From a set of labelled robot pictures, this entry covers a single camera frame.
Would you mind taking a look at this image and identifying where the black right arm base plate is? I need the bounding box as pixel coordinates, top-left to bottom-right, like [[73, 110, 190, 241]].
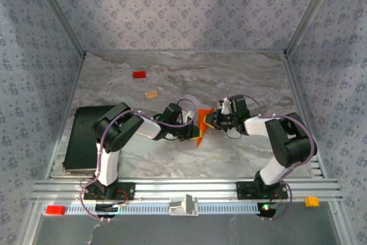
[[236, 181, 289, 200]]

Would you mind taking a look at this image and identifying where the left controller board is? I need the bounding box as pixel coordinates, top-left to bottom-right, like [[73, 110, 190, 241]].
[[95, 203, 120, 217]]

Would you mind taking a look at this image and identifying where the grey plastic bracket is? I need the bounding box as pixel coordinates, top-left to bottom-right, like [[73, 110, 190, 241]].
[[168, 194, 199, 217]]

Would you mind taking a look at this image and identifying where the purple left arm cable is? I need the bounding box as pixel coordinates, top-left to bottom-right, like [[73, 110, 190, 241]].
[[79, 98, 200, 223]]

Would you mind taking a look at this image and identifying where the yellow toy brick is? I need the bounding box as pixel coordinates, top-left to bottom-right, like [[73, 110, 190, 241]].
[[304, 196, 320, 208]]

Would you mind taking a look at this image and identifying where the right controller board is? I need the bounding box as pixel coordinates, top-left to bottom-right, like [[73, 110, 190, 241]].
[[257, 201, 280, 217]]

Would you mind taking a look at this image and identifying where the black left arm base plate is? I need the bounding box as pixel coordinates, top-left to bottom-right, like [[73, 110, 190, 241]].
[[83, 182, 136, 201]]

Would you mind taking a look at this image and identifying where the large red toy brick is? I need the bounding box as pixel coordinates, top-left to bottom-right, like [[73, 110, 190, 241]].
[[45, 205, 67, 216]]

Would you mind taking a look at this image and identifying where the thin red wire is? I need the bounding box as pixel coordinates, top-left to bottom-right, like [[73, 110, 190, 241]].
[[268, 190, 283, 207], [116, 189, 129, 206]]

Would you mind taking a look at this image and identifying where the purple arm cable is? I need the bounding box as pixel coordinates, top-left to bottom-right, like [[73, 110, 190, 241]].
[[226, 94, 318, 223], [79, 98, 200, 223]]

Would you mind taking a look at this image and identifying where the white slotted strip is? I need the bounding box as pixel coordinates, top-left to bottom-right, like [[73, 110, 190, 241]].
[[42, 202, 260, 216]]

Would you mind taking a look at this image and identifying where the aluminium side rail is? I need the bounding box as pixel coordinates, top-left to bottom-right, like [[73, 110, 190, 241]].
[[44, 52, 87, 180], [282, 51, 326, 178]]

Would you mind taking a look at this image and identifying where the aluminium mounting rail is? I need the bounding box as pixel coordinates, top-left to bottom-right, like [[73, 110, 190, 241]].
[[28, 178, 345, 203]]

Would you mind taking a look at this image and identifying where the flat black case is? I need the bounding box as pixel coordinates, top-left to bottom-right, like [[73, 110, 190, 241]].
[[62, 106, 124, 176]]

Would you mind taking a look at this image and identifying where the aluminium corner post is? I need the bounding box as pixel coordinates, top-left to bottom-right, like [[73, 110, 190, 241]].
[[283, 0, 343, 58], [28, 0, 87, 58]]

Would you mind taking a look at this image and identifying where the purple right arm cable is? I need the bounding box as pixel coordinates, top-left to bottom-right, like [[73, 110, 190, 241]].
[[226, 94, 318, 223]]

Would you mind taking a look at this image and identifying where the controller board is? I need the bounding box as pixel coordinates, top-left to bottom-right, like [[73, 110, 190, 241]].
[[95, 203, 120, 217], [257, 201, 280, 217]]

